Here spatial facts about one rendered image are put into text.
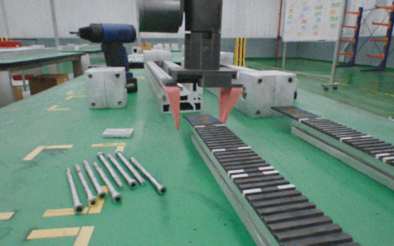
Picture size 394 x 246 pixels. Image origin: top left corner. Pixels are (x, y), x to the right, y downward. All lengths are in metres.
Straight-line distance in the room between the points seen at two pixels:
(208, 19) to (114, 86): 0.37
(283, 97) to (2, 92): 2.65
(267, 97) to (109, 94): 0.39
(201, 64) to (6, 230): 0.31
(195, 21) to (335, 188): 0.29
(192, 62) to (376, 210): 0.30
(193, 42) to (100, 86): 0.36
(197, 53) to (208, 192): 0.21
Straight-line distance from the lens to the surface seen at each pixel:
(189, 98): 0.66
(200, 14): 0.42
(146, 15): 0.41
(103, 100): 0.73
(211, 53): 0.42
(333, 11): 6.31
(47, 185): 0.38
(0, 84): 2.98
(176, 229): 0.27
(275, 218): 0.23
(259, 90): 0.61
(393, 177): 0.40
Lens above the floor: 0.94
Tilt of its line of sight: 17 degrees down
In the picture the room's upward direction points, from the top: straight up
